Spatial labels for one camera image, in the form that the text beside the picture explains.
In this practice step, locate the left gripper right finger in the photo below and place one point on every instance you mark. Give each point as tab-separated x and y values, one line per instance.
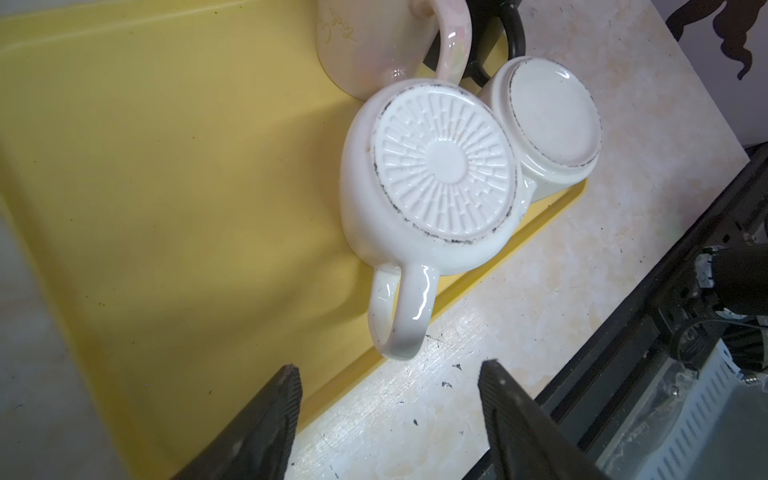
524	443

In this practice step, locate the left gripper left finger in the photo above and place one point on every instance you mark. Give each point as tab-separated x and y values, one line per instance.
258	442

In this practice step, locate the white ribbed mug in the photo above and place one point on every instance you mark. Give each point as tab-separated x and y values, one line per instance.
429	187

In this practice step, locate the cream white mug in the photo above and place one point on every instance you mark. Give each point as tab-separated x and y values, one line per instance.
551	120

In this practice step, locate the pink beige mug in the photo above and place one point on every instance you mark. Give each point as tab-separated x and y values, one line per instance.
364	46

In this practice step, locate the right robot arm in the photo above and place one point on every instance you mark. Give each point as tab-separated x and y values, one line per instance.
729	305

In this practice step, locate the black white mug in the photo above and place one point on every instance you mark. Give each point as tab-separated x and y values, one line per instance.
491	20

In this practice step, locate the black base frame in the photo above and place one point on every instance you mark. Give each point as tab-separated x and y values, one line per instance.
622	392

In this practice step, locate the white slotted cable duct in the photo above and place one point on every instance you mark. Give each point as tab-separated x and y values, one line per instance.
680	450

